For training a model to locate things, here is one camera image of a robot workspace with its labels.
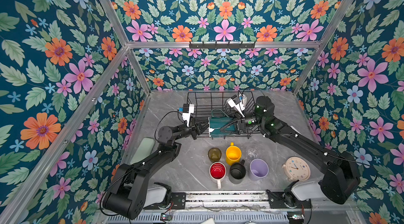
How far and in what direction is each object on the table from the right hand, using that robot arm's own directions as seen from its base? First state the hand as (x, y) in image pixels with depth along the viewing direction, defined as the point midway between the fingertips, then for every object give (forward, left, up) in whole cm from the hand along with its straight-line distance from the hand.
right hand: (220, 126), depth 63 cm
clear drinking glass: (+2, -19, -32) cm, 37 cm away
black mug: (-7, -10, -31) cm, 34 cm away
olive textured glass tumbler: (+1, +3, -31) cm, 31 cm away
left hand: (+1, +2, +1) cm, 3 cm away
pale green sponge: (+3, +43, -30) cm, 53 cm away
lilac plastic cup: (-8, -20, -30) cm, 37 cm away
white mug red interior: (-8, +1, -32) cm, 32 cm away
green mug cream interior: (-2, 0, +3) cm, 4 cm away
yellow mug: (+1, -8, -32) cm, 33 cm away
